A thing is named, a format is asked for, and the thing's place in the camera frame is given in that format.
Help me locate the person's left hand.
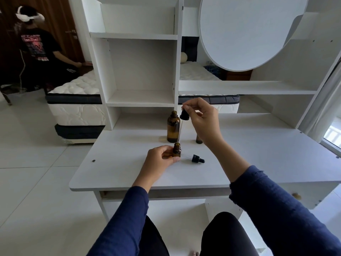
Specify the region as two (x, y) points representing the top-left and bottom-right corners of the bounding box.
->
(141, 145), (182, 183)

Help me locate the person's right hand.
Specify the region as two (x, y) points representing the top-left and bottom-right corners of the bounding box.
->
(181, 97), (224, 147)

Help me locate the long glass dropper black cap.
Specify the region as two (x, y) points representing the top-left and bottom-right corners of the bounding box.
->
(175, 109), (190, 145)

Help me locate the person's left forearm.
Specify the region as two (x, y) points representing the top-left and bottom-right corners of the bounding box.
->
(86, 170), (163, 256)

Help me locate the person's right forearm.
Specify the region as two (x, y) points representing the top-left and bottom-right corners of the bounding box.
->
(207, 136), (341, 256)

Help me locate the short glass dropper black cap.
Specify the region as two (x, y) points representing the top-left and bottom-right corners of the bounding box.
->
(183, 154), (205, 164)

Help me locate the large amber glass bottle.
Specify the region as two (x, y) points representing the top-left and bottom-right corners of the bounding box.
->
(167, 110), (181, 143)

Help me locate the blue patterned cloth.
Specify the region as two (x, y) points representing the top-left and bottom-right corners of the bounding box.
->
(204, 65), (227, 80)

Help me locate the brown wooden bedside table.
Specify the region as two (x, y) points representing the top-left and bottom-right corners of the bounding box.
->
(226, 69), (253, 81)

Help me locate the white desk with shelves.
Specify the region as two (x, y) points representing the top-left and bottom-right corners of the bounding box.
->
(68, 0), (341, 230)

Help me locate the person's left leg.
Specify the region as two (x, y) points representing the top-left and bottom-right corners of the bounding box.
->
(138, 215), (170, 256)

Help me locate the person's leg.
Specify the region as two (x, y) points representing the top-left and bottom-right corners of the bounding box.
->
(138, 215), (170, 256)
(199, 212), (259, 256)

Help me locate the person's right leg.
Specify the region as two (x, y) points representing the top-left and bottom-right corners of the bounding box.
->
(199, 212), (259, 256)

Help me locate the round mirror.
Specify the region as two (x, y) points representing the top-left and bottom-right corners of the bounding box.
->
(199, 0), (310, 72)

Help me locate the white bed base dark trim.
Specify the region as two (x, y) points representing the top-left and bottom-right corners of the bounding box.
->
(47, 102), (239, 145)

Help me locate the white quilted mattress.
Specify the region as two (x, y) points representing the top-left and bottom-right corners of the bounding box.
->
(45, 61), (240, 105)

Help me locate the brown wooden door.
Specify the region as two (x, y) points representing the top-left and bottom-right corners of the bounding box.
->
(0, 0), (86, 67)

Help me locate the white headset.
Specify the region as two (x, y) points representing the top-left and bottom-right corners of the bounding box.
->
(15, 6), (45, 23)

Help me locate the window frame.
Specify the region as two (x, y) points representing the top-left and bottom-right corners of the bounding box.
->
(320, 125), (341, 159)

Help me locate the white headset cable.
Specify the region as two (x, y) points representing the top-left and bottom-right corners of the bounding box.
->
(19, 49), (26, 89)

